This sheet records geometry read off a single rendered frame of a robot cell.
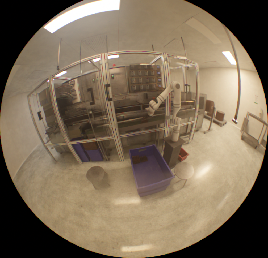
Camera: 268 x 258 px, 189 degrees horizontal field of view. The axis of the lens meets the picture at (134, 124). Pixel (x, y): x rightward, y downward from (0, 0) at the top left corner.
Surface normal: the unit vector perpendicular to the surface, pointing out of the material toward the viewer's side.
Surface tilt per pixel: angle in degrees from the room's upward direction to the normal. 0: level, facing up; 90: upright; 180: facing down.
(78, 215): 0
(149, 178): 0
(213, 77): 90
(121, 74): 90
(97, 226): 0
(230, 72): 90
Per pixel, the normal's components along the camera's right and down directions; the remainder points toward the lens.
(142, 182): -0.10, -0.91
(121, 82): 0.16, 0.40
